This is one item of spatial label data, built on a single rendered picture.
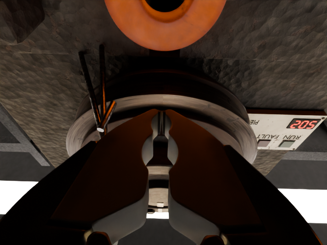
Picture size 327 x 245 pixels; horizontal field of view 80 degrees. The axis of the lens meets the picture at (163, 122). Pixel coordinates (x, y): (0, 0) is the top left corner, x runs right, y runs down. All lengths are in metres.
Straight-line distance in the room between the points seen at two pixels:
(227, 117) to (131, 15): 0.24
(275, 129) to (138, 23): 0.54
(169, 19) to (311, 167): 9.71
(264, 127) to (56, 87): 0.61
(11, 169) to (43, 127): 8.83
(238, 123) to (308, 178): 9.14
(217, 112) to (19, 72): 0.49
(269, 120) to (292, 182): 8.45
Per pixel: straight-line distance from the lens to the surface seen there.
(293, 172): 9.34
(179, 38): 0.31
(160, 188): 0.43
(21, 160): 9.64
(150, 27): 0.30
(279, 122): 0.68
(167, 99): 0.35
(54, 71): 0.57
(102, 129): 0.28
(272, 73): 0.56
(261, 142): 0.74
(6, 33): 0.35
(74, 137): 0.48
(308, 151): 6.45
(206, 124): 0.38
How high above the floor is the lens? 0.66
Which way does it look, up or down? 49 degrees up
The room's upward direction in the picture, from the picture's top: 178 degrees counter-clockwise
